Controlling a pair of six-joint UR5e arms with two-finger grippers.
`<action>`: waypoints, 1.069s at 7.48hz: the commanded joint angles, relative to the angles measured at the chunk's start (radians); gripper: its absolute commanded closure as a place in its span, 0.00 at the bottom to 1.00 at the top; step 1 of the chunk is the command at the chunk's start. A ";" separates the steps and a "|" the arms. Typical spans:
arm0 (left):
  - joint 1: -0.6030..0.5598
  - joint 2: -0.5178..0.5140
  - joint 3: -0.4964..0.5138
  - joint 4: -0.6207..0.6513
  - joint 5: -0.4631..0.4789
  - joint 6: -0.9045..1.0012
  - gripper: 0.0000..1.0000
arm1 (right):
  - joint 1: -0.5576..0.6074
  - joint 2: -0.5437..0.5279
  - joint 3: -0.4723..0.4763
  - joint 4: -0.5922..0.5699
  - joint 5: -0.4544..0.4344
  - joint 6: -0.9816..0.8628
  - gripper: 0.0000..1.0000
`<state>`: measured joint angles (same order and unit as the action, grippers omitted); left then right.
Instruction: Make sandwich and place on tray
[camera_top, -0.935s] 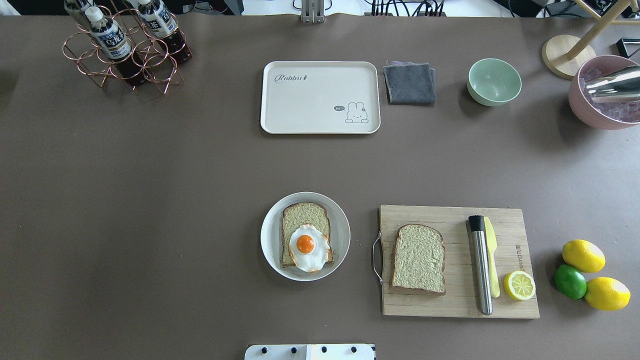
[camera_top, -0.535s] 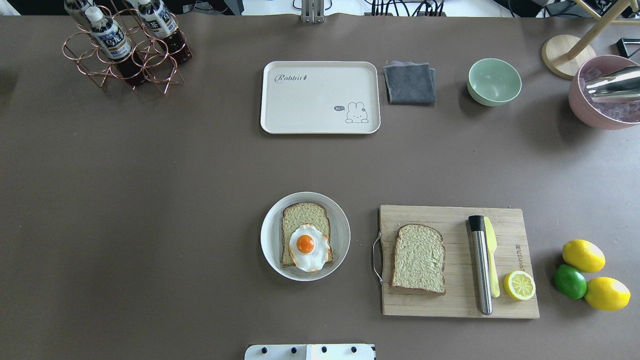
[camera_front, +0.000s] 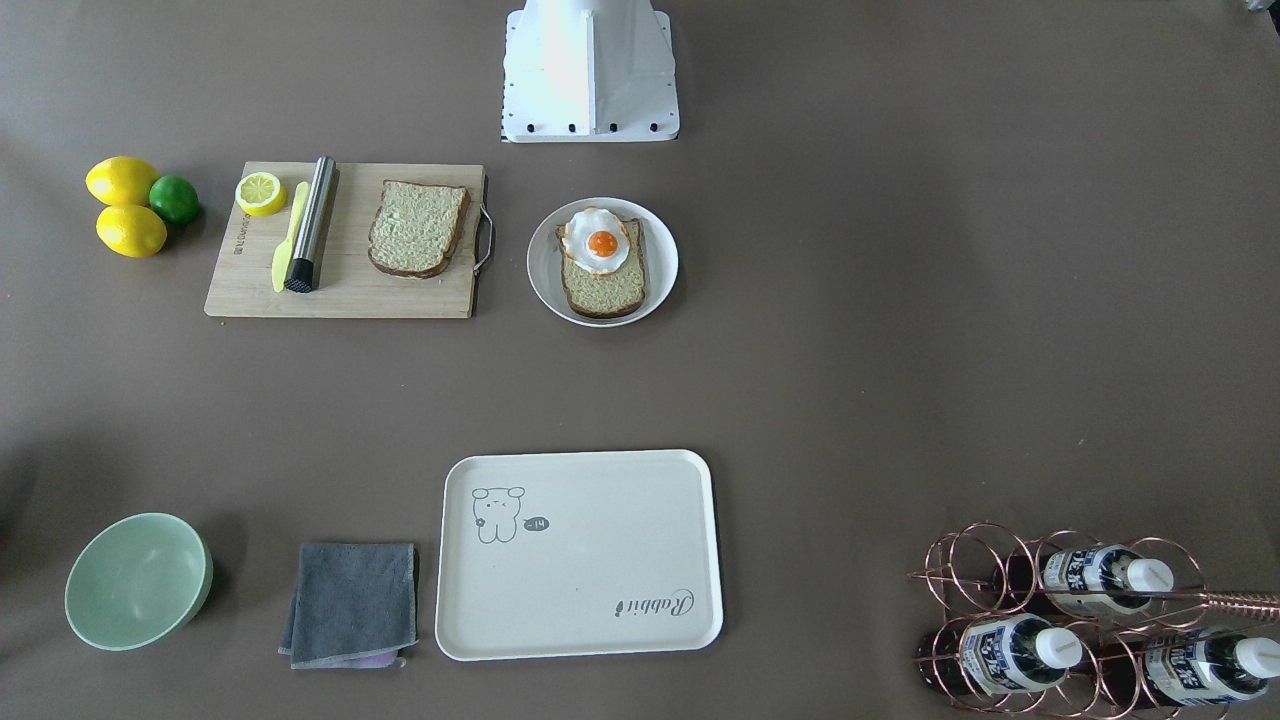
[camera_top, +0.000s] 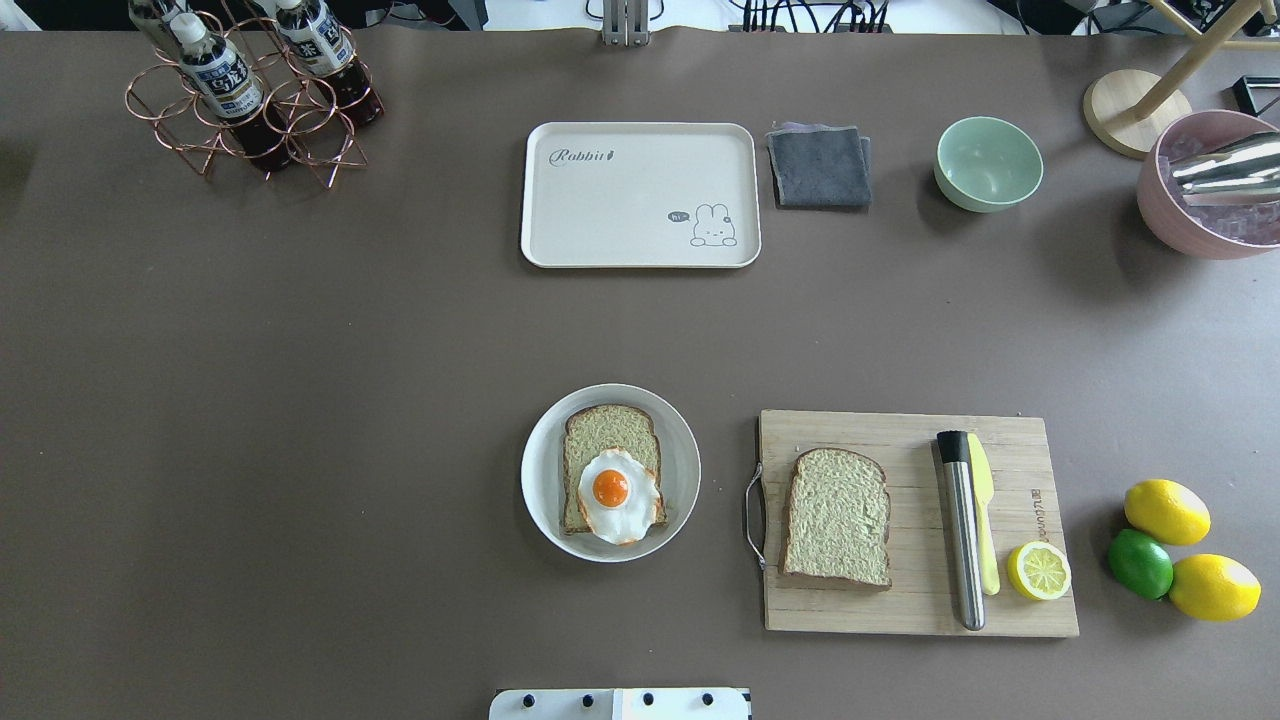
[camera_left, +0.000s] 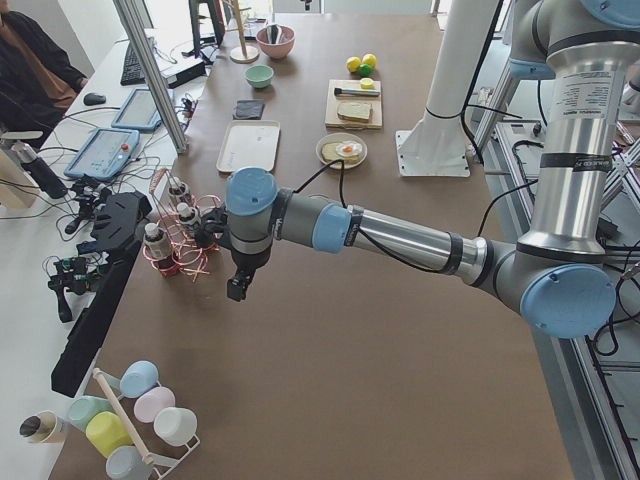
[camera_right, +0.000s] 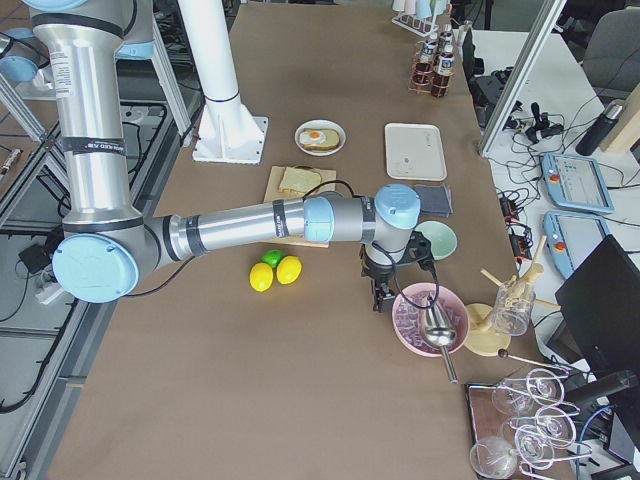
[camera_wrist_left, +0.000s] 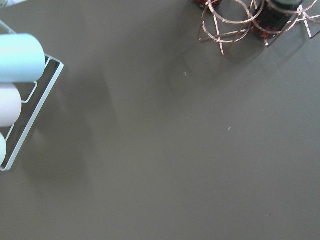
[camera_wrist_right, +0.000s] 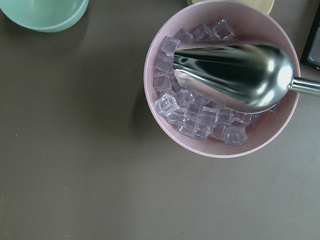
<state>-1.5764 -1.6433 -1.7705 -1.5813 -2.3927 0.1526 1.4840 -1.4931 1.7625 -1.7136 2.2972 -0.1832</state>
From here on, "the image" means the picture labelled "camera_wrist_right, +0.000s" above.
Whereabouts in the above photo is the mint green bowl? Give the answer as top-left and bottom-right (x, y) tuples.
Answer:
(0, 0), (89, 33)

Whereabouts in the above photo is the wooden mug tree stand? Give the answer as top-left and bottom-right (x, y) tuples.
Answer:
(185, 0), (275, 16)

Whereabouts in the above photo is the pink bowl with ice cubes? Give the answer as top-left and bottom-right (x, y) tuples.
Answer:
(143, 0), (302, 159)

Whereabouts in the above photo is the metal ice scoop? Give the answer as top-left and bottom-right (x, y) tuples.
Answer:
(173, 43), (320, 114)

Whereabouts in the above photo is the black tray with glasses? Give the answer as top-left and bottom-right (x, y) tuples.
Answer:
(300, 6), (320, 71)

